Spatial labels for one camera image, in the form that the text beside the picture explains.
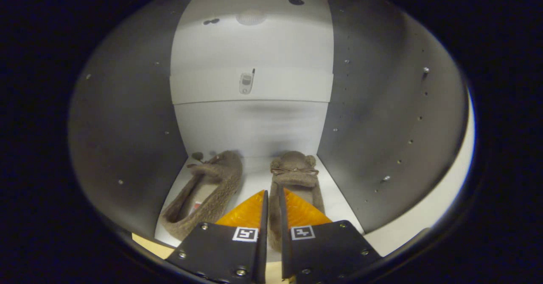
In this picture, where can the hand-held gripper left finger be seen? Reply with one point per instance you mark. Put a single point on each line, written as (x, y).
(263, 241)

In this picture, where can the brown fluffy shoe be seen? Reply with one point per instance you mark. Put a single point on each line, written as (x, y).
(220, 178)
(295, 165)

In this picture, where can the grey shoe cabinet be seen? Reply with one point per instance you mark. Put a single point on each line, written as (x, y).
(382, 127)

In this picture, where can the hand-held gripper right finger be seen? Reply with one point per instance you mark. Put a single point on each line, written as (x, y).
(284, 241)

